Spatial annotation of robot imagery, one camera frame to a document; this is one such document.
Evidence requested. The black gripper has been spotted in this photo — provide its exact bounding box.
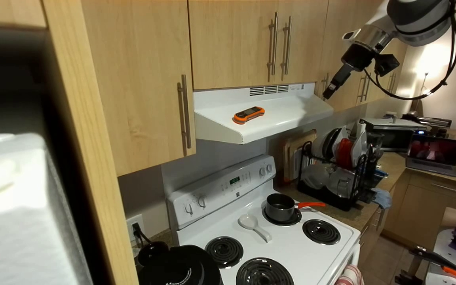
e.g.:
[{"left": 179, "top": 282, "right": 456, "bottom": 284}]
[{"left": 323, "top": 43, "right": 378, "bottom": 100}]

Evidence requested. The wooden cabinet door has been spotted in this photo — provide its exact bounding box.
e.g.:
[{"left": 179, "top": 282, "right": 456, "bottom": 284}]
[
  {"left": 188, "top": 0, "right": 277, "bottom": 89},
  {"left": 278, "top": 0, "right": 327, "bottom": 83}
]

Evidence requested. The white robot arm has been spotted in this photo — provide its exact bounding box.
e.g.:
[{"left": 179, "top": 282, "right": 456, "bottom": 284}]
[{"left": 323, "top": 0, "right": 456, "bottom": 100}]

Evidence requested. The open laptop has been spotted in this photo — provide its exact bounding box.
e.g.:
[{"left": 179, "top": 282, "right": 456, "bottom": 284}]
[{"left": 405, "top": 138, "right": 456, "bottom": 178}]

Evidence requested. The toaster oven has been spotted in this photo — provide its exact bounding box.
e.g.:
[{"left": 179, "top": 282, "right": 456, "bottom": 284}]
[{"left": 364, "top": 119, "right": 426, "bottom": 152}]

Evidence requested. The wooden cutting board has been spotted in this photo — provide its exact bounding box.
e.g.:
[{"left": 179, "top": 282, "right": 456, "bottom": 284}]
[{"left": 275, "top": 132, "right": 316, "bottom": 185}]

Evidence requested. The black dish rack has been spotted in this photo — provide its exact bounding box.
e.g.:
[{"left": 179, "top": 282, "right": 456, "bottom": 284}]
[{"left": 296, "top": 122, "right": 378, "bottom": 211}]

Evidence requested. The orange black timer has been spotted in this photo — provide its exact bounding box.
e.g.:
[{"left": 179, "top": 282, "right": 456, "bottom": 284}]
[{"left": 232, "top": 106, "right": 264, "bottom": 125}]

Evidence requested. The white range hood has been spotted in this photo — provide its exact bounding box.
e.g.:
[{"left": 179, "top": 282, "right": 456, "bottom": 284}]
[{"left": 193, "top": 83, "right": 332, "bottom": 144}]

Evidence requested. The white spoon rest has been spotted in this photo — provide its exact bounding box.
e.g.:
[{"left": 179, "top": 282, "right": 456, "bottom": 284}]
[{"left": 237, "top": 216, "right": 270, "bottom": 242}]

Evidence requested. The white electric stove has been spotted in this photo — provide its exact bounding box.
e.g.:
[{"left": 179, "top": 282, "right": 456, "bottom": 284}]
[{"left": 169, "top": 155, "right": 364, "bottom": 285}]

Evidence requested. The black air fryer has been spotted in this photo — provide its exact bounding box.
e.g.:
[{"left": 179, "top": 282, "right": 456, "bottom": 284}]
[{"left": 134, "top": 242, "right": 223, "bottom": 285}]

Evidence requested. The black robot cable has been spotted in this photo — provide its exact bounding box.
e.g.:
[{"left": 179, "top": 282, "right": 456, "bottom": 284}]
[{"left": 367, "top": 0, "right": 456, "bottom": 102}]

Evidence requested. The grey pot orange handle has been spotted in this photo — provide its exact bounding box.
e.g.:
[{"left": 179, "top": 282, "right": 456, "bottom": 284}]
[{"left": 263, "top": 193, "right": 324, "bottom": 225}]

